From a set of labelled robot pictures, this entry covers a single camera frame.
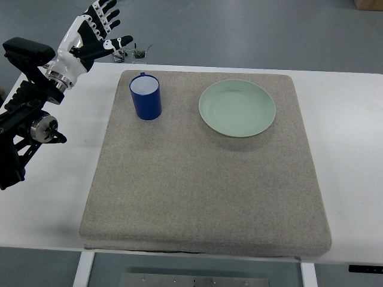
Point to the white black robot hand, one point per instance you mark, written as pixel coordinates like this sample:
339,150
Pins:
85,41

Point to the blue mug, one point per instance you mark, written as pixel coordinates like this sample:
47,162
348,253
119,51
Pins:
145,93

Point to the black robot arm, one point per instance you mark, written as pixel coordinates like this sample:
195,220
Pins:
25,126

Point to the green plate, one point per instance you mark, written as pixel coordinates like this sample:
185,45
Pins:
237,108

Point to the grey cushion mat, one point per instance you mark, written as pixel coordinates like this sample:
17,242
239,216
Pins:
173,184

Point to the white table leg left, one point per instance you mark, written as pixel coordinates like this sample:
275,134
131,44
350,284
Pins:
84,269

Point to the white table leg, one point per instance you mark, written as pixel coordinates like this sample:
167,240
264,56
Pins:
84,269
309,277

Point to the cardboard box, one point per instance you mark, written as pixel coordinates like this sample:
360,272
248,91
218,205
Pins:
369,5

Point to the white table leg right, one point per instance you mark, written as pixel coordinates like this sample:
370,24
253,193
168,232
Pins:
309,277

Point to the black table control panel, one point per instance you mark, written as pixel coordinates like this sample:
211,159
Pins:
368,269

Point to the electronic parts with wires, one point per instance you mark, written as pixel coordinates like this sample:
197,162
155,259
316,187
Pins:
133,54

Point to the metal base plate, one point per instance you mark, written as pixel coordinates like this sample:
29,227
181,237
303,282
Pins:
147,279

